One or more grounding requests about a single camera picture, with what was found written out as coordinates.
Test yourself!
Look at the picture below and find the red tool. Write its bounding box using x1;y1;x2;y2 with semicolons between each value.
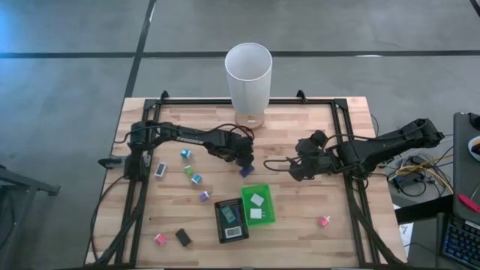
457;193;480;214

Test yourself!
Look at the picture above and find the yellow cable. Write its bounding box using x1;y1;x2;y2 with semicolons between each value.
394;154;455;197

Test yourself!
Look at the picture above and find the black wall charger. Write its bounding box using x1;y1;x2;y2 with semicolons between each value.
175;227;193;249

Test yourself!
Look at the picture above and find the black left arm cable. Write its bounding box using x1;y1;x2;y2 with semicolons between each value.
215;122;257;143

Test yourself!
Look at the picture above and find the white cylinder table lamp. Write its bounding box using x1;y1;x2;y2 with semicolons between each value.
223;41;274;131

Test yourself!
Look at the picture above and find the green plastic basket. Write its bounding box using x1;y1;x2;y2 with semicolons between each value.
241;183;277;227

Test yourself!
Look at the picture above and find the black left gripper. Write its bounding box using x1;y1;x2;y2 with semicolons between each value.
219;130;257;169

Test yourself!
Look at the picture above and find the black side desk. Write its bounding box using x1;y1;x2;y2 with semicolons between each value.
393;111;480;225

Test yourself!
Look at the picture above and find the black clamp handle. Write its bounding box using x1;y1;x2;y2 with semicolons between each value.
97;156;127;170

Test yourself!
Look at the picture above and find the black aluminium frame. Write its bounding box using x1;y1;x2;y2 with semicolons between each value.
85;89;408;269

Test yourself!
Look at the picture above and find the grey power adapter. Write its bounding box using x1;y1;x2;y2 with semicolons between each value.
392;173;414;191

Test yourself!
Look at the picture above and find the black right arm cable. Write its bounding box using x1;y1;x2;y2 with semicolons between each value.
262;133;376;173

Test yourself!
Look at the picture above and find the teal card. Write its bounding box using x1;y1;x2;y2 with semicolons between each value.
220;205;237;224

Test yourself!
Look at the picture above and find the black computer keyboard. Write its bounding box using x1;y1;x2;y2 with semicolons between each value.
441;216;480;269

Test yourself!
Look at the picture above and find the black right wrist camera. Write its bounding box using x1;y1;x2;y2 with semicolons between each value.
309;130;330;148

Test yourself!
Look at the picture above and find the grey metal table frame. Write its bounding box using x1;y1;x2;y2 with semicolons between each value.
0;163;62;270

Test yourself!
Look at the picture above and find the black plastic basket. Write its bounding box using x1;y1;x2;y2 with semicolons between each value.
214;197;250;245

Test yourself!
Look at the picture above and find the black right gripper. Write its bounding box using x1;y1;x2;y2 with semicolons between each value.
287;137;341;182

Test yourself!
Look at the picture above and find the dark blue battery pack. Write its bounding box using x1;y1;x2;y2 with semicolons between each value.
239;164;257;179

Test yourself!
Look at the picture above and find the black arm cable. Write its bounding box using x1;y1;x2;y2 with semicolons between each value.
262;133;376;173
215;122;257;143

